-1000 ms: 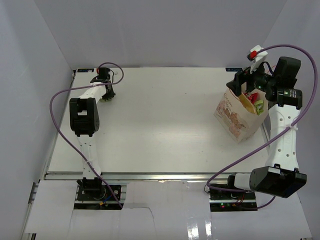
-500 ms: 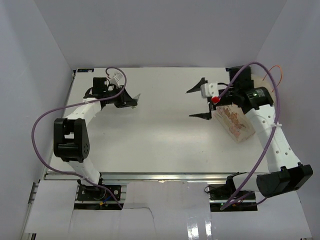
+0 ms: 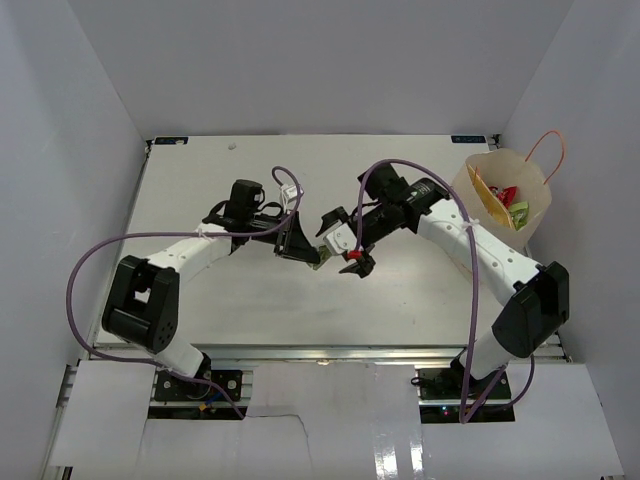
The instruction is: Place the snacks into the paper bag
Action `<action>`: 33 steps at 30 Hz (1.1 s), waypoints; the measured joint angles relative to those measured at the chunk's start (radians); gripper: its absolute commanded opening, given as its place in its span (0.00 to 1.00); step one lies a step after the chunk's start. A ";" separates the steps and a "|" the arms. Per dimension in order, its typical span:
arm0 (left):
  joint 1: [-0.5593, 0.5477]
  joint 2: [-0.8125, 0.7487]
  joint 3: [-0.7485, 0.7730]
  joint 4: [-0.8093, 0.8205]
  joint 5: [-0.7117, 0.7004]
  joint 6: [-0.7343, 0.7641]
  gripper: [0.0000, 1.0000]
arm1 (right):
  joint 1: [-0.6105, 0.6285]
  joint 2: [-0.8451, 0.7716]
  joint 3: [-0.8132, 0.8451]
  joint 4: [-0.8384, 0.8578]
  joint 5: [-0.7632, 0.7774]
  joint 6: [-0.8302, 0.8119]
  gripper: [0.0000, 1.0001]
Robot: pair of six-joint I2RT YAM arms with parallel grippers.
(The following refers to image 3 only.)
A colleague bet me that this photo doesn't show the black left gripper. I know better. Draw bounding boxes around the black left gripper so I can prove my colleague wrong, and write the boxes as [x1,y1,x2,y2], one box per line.
[246,210,319,265]

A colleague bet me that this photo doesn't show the green snack packet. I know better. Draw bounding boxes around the green snack packet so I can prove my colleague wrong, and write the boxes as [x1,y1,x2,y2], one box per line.
[508,201,529,231]
[311,245,333,270]

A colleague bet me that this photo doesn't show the tan snack pouch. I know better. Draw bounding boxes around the tan snack pouch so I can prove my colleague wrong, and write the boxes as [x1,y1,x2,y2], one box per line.
[467,166,515,230]

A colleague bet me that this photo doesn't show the pink snack packet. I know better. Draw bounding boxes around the pink snack packet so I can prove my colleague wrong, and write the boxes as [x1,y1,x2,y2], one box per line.
[489,186,518,208]

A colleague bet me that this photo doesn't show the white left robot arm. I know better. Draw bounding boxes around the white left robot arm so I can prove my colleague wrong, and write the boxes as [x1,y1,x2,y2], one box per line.
[101,179,320,399]

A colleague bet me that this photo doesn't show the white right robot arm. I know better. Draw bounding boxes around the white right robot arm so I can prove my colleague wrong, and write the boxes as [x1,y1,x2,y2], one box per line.
[317,164,570,399]

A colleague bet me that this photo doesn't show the blue label right corner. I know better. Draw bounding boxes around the blue label right corner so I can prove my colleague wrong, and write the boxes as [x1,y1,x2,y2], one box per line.
[450,135,487,144]

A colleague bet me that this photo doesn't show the blue label corner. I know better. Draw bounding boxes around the blue label corner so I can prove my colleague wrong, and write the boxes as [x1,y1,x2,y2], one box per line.
[153,136,189,146]
[450,135,487,144]

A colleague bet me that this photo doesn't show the blue label left corner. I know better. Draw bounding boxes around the blue label left corner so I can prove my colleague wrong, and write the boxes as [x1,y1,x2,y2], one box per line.
[153,136,189,146]

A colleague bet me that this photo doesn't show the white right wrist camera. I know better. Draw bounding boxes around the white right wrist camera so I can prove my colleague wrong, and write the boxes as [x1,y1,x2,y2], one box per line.
[322,223,362,261]

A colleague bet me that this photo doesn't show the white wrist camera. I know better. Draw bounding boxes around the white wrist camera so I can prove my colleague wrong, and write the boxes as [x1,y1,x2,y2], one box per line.
[322,223,362,261]
[279,184,304,214]

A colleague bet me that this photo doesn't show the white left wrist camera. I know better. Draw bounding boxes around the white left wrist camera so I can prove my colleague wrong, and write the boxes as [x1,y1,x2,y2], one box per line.
[279,184,304,214]

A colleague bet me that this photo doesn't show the printed paper bag orange handles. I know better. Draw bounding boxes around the printed paper bag orange handles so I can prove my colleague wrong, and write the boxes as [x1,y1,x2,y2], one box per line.
[452,144,555,253]

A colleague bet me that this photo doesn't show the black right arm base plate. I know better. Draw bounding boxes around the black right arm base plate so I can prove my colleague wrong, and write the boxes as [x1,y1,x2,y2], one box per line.
[408,367,516,425]

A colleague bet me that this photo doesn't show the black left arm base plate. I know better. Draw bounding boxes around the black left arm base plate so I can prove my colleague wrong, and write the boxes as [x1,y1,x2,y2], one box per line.
[148,369,247,421]

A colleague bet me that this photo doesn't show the aluminium front rail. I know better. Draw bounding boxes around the aluminium front rail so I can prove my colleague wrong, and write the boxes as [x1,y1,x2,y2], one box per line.
[87,344,474,364]

